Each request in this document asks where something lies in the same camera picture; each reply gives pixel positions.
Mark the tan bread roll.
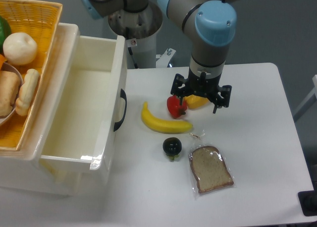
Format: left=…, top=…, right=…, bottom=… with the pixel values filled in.
left=0, top=71, right=20, bottom=117

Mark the green pepper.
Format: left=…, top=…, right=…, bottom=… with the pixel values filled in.
left=0, top=16, right=11, bottom=54

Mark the yellow bell pepper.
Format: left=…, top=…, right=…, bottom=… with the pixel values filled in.
left=184, top=95, right=209, bottom=110

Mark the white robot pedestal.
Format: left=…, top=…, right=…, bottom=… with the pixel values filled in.
left=108, top=2, right=176, bottom=69

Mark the white round bun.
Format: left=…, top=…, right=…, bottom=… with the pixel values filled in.
left=3, top=32, right=38, bottom=65

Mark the yellow banana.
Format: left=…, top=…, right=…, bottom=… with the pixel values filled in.
left=141, top=102, right=193, bottom=134

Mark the white drawer cabinet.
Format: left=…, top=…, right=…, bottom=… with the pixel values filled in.
left=0, top=23, right=80, bottom=195

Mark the yellow wicker basket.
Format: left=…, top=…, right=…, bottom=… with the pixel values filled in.
left=0, top=0, right=62, bottom=151

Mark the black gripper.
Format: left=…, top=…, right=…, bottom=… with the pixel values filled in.
left=170, top=69, right=232, bottom=114

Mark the orange fruit piece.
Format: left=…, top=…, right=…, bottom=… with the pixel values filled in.
left=0, top=54, right=7, bottom=69

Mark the bagged bread slice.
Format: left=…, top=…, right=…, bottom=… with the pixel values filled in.
left=188, top=132, right=235, bottom=196

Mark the black device at edge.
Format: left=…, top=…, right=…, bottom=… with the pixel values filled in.
left=298, top=190, right=317, bottom=217

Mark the red bell pepper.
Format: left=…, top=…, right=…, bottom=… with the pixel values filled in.
left=167, top=95, right=188, bottom=118

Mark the white frame at right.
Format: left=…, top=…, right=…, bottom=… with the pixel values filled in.
left=293, top=75, right=317, bottom=122

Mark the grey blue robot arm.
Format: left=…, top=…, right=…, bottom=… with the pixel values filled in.
left=82, top=0, right=237, bottom=109

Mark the white open drawer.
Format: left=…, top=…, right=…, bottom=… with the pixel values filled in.
left=41, top=36, right=127, bottom=184

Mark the grey bowl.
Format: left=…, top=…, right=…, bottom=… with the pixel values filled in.
left=0, top=62, right=23, bottom=126

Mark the beige braided bread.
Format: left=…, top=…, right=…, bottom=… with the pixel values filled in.
left=15, top=69, right=40, bottom=116

